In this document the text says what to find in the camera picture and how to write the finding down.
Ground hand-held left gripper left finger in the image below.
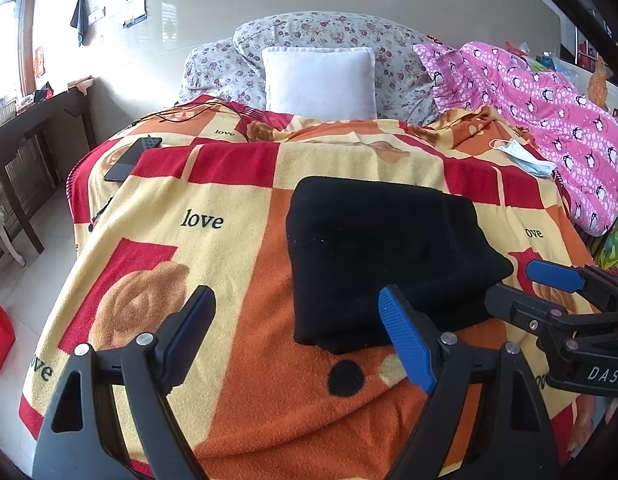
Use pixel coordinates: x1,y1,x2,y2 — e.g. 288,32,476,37
31,285,217,480

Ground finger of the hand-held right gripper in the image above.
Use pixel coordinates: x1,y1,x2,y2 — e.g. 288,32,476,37
484,282,618,356
526,258,618,313

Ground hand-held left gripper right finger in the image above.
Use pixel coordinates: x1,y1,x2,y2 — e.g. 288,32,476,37
378,285,560,480

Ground black pants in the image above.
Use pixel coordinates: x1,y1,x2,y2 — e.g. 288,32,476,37
285,176,515,356

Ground green patterned bag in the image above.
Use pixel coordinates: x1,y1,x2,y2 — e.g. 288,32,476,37
592,207,618,278

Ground red orange printed blanket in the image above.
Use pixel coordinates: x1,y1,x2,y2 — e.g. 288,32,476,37
19,94,597,480

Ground blue face mask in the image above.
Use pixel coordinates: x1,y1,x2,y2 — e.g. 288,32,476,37
489,137,557,178

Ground pink printed quilt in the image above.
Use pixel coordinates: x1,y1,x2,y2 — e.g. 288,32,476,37
413,41,618,237

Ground black phone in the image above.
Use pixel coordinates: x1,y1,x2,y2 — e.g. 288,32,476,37
104,138,150,183

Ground white chair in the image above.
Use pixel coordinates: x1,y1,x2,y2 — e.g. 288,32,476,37
0,204,27,267

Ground orange bag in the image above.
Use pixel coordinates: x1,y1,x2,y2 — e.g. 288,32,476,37
586,60,611,109

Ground small floral pillow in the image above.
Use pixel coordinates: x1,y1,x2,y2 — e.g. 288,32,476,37
178,41,270,111

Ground dark wooden table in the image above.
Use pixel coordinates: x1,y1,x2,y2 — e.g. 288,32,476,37
0,77,97,256

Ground white square pillow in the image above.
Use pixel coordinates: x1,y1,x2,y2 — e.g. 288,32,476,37
261,46,377,121

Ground large floral pillow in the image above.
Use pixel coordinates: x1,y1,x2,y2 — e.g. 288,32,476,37
233,11,442,127

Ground window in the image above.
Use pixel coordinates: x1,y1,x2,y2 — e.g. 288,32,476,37
0,0,40,106

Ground dark hanging cloth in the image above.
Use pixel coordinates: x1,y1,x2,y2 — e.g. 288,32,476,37
70,0,90,47

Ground black cable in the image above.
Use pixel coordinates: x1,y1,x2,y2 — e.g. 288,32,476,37
129,100,260,127

